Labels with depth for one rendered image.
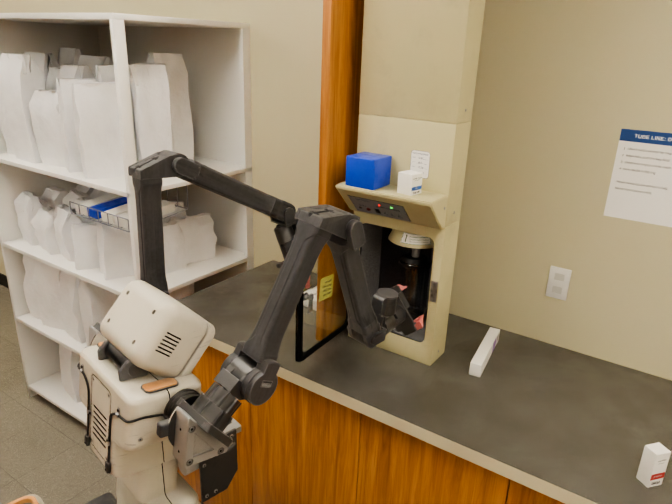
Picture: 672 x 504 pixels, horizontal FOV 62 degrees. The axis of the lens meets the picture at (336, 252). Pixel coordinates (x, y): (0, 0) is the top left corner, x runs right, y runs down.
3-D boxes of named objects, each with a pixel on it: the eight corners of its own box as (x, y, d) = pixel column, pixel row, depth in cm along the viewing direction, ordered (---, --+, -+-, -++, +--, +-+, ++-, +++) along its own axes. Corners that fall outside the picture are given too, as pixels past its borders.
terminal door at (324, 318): (349, 326, 193) (354, 215, 179) (297, 364, 169) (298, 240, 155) (347, 325, 193) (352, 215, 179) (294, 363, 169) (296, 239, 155)
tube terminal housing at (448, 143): (382, 311, 216) (397, 108, 189) (460, 336, 199) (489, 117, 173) (347, 336, 197) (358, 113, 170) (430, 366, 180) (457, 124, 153)
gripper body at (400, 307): (399, 291, 158) (386, 300, 152) (417, 322, 157) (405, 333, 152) (383, 299, 162) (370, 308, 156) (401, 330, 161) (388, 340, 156)
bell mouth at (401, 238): (404, 227, 193) (405, 212, 192) (451, 238, 184) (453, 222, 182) (378, 240, 180) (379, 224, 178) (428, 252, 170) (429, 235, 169)
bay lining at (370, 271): (390, 296, 211) (397, 206, 199) (454, 315, 198) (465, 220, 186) (356, 319, 192) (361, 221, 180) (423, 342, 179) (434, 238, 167)
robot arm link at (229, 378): (208, 385, 114) (224, 398, 111) (240, 346, 117) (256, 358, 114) (229, 402, 121) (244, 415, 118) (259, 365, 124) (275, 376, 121)
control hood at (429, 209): (353, 208, 180) (354, 177, 177) (445, 228, 163) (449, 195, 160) (333, 215, 171) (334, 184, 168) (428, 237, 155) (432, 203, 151)
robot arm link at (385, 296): (347, 333, 149) (371, 347, 144) (351, 295, 144) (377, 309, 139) (375, 319, 157) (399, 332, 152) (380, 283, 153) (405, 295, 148)
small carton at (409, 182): (407, 189, 164) (409, 169, 162) (421, 193, 161) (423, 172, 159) (396, 192, 161) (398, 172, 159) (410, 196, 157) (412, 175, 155)
